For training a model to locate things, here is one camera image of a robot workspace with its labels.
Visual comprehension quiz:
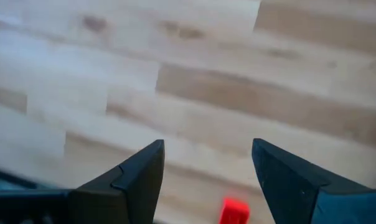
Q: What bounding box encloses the small red toy brick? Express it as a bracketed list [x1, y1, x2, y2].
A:
[219, 198, 250, 224]

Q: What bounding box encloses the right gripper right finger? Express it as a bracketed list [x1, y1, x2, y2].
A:
[251, 138, 372, 224]

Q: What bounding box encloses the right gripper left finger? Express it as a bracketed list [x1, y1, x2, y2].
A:
[68, 139, 166, 224]

